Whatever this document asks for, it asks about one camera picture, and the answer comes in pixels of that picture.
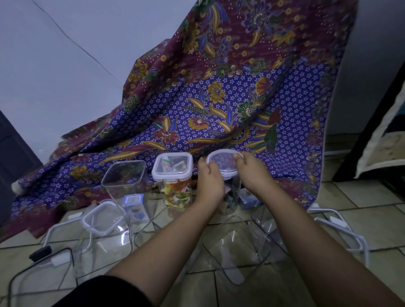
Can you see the person's left hand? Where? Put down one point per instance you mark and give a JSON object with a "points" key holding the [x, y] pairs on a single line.
{"points": [[209, 185]]}

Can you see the person's right hand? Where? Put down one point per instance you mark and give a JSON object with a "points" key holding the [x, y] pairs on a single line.
{"points": [[254, 174]]}

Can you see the person's right thumb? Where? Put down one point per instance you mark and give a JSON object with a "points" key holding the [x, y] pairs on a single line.
{"points": [[239, 161]]}

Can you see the person's left thumb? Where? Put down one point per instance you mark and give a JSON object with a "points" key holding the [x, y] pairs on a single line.
{"points": [[215, 168]]}

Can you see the clear jar with round lid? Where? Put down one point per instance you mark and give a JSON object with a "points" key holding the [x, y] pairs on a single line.
{"points": [[225, 164]]}

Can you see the person's right forearm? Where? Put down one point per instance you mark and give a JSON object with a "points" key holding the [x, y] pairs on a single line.
{"points": [[316, 250]]}

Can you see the person's left forearm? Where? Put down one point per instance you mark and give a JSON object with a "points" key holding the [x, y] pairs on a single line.
{"points": [[167, 250]]}

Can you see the small blue box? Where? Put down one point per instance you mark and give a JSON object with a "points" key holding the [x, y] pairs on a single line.
{"points": [[246, 197]]}

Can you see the lidded container with colourful contents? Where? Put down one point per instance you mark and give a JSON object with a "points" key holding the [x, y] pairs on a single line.
{"points": [[173, 180]]}

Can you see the purple floral batik cloth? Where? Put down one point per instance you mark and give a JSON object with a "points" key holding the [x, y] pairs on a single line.
{"points": [[240, 95]]}

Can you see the large empty clear container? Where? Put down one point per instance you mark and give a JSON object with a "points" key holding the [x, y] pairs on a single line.
{"points": [[235, 250]]}

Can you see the open clear container blue label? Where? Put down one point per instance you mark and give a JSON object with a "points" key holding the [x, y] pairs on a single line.
{"points": [[125, 182]]}

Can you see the clear container with white rim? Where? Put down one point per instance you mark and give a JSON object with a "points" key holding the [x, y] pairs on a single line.
{"points": [[103, 234]]}

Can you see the black framed board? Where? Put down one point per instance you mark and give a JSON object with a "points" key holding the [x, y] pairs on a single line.
{"points": [[373, 132]]}

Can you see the black garment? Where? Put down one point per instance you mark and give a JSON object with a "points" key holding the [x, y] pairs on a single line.
{"points": [[104, 292]]}

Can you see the black power adapter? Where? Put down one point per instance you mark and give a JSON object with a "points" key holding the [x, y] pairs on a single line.
{"points": [[40, 253]]}

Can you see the dark cabinet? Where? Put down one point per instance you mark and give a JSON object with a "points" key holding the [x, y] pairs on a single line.
{"points": [[12, 164]]}

